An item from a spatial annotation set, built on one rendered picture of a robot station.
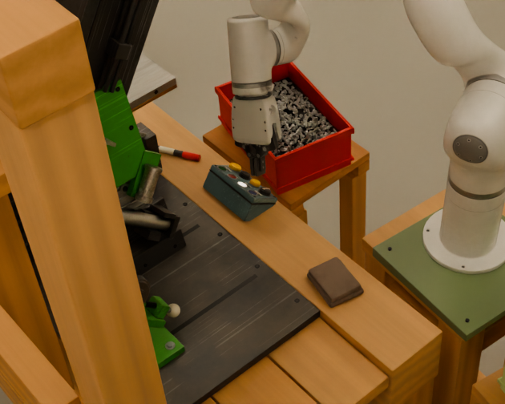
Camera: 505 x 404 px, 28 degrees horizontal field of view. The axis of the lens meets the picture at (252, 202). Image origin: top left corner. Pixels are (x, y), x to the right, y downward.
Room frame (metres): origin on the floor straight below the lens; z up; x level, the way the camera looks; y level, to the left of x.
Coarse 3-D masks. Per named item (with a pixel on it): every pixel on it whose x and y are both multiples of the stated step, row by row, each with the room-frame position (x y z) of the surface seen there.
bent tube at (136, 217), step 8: (112, 144) 1.47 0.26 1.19; (128, 216) 1.43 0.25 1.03; (136, 216) 1.44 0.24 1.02; (144, 216) 1.45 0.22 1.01; (152, 216) 1.46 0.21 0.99; (160, 216) 1.47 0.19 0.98; (128, 224) 1.43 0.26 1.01; (136, 224) 1.43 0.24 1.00; (144, 224) 1.44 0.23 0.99; (152, 224) 1.44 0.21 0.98; (160, 224) 1.45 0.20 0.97; (168, 224) 1.46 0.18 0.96
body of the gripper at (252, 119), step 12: (264, 96) 1.60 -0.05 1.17; (240, 108) 1.61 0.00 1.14; (252, 108) 1.59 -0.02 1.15; (264, 108) 1.58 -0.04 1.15; (276, 108) 1.60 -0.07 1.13; (240, 120) 1.60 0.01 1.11; (252, 120) 1.58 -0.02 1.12; (264, 120) 1.57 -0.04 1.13; (276, 120) 1.58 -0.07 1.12; (240, 132) 1.59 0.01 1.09; (252, 132) 1.57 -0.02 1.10; (264, 132) 1.56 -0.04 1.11; (276, 132) 1.59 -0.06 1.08; (264, 144) 1.55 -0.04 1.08
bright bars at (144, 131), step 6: (138, 126) 1.73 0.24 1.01; (144, 126) 1.73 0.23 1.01; (144, 132) 1.71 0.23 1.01; (150, 132) 1.71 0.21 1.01; (144, 138) 1.69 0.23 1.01; (150, 138) 1.69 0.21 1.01; (156, 138) 1.70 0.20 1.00; (144, 144) 1.69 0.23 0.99; (150, 144) 1.69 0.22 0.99; (156, 144) 1.70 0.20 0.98; (150, 150) 1.69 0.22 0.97; (156, 150) 1.70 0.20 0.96
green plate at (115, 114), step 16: (96, 96) 1.53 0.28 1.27; (112, 96) 1.55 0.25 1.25; (112, 112) 1.53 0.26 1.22; (128, 112) 1.55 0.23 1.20; (112, 128) 1.52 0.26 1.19; (128, 128) 1.54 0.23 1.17; (128, 144) 1.52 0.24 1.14; (112, 160) 1.49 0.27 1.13; (128, 160) 1.51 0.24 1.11; (128, 176) 1.49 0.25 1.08
